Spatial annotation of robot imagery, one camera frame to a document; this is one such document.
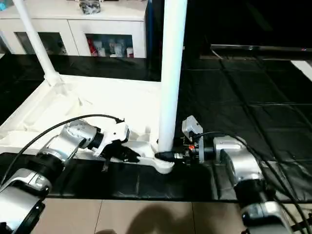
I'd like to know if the white plastic table top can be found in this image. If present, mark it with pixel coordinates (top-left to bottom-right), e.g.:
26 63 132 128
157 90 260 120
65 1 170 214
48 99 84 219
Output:
0 72 175 175

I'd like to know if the black work mat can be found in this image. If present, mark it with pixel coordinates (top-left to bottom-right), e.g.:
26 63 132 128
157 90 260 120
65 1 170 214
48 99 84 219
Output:
0 51 312 203

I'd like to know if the crumpled black plastic sheet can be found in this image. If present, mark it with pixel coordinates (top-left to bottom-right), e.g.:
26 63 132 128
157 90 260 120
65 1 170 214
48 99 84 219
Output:
175 54 312 201

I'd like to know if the white cabinet with glass doors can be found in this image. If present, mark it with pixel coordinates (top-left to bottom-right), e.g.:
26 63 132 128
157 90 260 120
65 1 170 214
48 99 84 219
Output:
0 0 148 59

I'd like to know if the dark low furniture silver edge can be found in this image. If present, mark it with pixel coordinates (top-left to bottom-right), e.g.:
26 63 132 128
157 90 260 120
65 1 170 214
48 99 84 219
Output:
211 44 312 58

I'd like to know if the grey bundle of small items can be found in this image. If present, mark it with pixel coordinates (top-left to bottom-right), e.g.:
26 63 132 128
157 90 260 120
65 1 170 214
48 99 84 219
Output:
79 0 102 14

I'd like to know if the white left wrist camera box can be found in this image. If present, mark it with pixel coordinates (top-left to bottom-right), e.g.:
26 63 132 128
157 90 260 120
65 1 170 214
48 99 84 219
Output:
100 121 130 156

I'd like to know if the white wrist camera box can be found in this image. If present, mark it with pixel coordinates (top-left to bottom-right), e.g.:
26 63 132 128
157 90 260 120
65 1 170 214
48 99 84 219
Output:
181 116 203 139
100 121 130 156

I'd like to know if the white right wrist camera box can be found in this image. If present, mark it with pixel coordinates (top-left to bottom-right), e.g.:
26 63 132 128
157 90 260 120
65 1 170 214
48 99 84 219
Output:
181 116 203 139

